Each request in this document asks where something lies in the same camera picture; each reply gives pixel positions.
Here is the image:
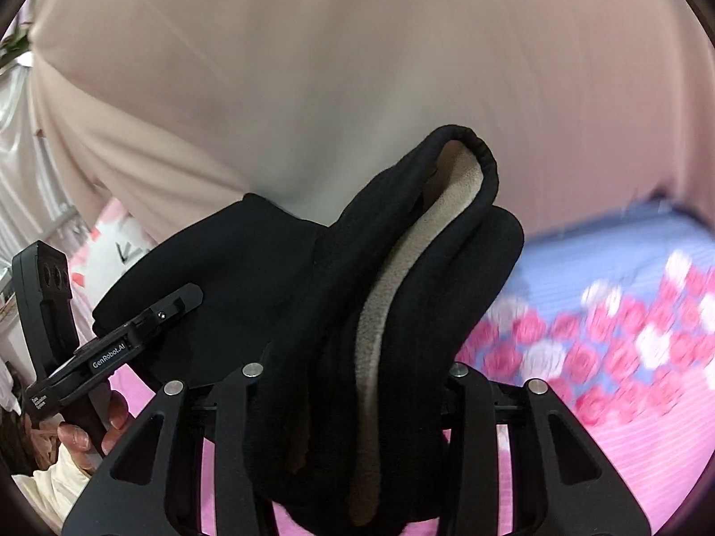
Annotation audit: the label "pink floral bed sheet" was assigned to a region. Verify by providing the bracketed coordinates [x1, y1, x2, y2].
[67, 195, 715, 536]

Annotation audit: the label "white curtain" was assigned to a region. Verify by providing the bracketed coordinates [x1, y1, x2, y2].
[0, 56, 84, 269]

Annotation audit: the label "white red printed pillow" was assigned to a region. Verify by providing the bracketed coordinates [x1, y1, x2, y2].
[70, 201, 160, 285]

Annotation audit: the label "person's left forearm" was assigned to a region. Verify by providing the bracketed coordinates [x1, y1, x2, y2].
[10, 447, 96, 534]

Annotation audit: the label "beige cloth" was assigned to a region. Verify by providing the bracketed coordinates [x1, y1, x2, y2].
[25, 0, 715, 241]

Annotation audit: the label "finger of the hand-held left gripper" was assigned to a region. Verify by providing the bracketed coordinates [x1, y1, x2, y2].
[130, 284, 203, 336]

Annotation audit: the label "black pants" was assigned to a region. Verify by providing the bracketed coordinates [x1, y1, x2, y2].
[92, 126, 526, 536]

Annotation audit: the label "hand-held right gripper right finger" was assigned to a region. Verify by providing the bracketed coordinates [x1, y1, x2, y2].
[440, 362, 652, 536]

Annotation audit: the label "person's left hand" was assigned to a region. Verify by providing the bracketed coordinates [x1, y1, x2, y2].
[55, 389, 133, 473]

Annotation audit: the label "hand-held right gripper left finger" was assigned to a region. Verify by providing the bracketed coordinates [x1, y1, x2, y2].
[61, 362, 270, 536]

